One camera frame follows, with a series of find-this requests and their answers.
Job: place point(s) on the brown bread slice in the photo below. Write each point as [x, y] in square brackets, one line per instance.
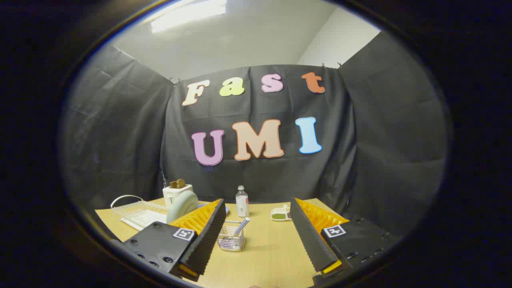
[177, 184]

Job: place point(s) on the clear plastic water bottle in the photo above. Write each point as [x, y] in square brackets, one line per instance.
[242, 204]

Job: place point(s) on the blue plate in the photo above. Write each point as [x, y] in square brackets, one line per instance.
[224, 208]

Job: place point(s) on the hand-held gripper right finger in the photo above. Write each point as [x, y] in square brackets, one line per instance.
[308, 236]

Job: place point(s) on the black backdrop cloth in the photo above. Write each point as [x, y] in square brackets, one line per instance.
[260, 180]

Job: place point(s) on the white divided bean dish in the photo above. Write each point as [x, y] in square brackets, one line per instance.
[280, 215]

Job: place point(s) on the white toaster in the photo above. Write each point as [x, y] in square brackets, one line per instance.
[174, 192]

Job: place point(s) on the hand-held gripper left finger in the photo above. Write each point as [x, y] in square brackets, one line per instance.
[208, 236]

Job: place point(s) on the light green plate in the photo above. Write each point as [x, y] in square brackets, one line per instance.
[182, 206]

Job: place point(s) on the white dish rack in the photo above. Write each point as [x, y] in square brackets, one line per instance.
[140, 214]

